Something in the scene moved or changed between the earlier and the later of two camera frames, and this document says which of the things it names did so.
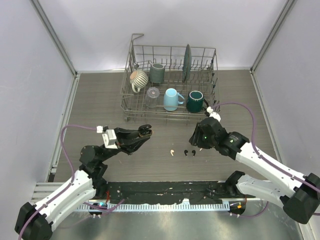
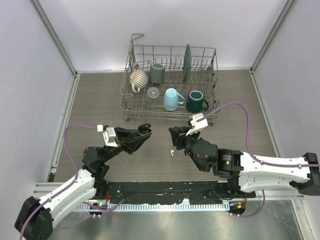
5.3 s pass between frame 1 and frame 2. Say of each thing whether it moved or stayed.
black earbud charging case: stayed
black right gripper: moved
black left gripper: stayed
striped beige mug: stayed
